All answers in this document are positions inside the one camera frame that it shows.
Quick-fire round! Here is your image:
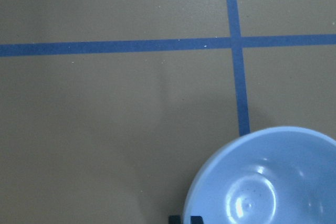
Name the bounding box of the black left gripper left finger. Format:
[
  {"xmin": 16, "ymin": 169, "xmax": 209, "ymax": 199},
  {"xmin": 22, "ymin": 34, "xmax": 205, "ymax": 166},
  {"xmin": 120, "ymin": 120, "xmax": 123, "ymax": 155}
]
[{"xmin": 168, "ymin": 215, "xmax": 181, "ymax": 224}]

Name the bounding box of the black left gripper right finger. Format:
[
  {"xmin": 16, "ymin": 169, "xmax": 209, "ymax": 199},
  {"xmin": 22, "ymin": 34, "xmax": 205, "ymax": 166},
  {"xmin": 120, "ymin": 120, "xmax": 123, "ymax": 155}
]
[{"xmin": 190, "ymin": 216, "xmax": 204, "ymax": 224}]

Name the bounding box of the blue bowl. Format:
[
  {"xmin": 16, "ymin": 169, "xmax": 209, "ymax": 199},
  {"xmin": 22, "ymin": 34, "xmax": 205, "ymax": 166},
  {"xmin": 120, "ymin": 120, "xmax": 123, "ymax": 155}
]
[{"xmin": 182, "ymin": 126, "xmax": 335, "ymax": 223}]

